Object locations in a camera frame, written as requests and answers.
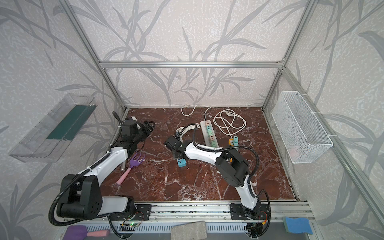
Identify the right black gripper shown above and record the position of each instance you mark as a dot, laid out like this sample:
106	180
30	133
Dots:
170	144

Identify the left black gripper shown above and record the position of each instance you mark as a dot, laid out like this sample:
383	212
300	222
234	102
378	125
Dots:
145	127

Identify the blue power strip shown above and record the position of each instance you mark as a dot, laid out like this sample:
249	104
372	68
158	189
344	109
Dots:
181	162

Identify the white multicolour power strip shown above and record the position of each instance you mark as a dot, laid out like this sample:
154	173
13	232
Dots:
209	134

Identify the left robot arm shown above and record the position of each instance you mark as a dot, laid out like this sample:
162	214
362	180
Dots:
80	196

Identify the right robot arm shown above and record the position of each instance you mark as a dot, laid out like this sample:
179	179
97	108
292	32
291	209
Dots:
233	168

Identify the purple pink garden rake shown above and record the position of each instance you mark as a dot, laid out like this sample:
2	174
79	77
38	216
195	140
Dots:
135	161

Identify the grey garden trowel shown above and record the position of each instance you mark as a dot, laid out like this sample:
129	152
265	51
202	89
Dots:
123	166

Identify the grey sponge block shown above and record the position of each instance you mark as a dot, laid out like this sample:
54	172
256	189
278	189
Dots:
190	231

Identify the purple pink brush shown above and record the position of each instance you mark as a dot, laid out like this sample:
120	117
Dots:
78	232

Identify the blue sponge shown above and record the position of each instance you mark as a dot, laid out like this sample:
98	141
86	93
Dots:
297	225

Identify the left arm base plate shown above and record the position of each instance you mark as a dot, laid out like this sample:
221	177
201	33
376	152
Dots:
142	213

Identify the clear plastic wall tray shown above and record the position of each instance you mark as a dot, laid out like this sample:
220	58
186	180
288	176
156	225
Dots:
49	139

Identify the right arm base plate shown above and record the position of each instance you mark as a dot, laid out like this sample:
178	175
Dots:
259	212

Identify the white wire mesh basket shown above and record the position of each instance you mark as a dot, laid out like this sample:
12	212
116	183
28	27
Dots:
303	135

